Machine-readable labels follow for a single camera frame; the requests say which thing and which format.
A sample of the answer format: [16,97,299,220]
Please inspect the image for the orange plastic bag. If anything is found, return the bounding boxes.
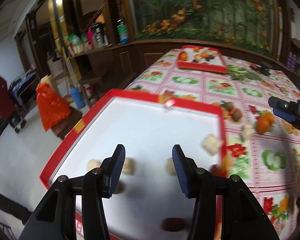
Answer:
[36,83,71,131]

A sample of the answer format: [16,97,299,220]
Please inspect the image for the round brown cake piece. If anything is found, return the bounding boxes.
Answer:
[122,157,135,175]

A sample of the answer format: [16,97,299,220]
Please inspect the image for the green plastic bottle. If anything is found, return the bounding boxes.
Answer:
[117,19,129,44]

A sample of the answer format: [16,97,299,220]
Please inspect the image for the green leafy vegetables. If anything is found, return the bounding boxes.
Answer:
[226,64,262,82]

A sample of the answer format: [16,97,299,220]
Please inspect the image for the red tray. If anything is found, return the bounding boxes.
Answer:
[40,89,225,239]
[177,45,227,74]

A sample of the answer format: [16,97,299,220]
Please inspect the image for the blue water bottle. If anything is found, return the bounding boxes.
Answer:
[70,85,85,109]

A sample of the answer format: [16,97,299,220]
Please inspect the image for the near red tray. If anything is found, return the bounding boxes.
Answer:
[40,89,225,239]

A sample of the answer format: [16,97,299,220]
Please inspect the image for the beige chunk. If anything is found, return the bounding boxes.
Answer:
[86,159,101,172]
[165,158,176,176]
[202,134,224,155]

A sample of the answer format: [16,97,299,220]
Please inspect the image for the orange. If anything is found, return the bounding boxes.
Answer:
[255,116,271,134]
[178,51,188,61]
[263,111,275,126]

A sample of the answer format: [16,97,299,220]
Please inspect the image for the brown kiwi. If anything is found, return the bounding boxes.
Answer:
[114,181,125,194]

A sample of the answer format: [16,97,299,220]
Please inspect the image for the black thermos jug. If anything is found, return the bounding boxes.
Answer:
[92,22,106,47]

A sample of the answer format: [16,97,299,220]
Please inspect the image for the floral fruit tablecloth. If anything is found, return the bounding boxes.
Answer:
[128,49,300,239]

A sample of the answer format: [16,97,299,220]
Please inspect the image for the red date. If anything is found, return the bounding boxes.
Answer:
[161,217,187,232]

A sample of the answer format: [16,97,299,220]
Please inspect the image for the black box on table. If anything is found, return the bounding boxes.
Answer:
[260,62,273,76]

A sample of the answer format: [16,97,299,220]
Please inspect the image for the far red tray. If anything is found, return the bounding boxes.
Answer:
[177,45,227,74]

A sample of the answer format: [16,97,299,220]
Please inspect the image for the wooden stool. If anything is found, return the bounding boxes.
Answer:
[51,107,82,140]

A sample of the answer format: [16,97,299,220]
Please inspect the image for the person in red coat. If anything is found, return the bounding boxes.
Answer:
[0,76,27,133]

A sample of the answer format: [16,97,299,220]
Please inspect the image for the red black device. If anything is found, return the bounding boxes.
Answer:
[250,63,261,72]

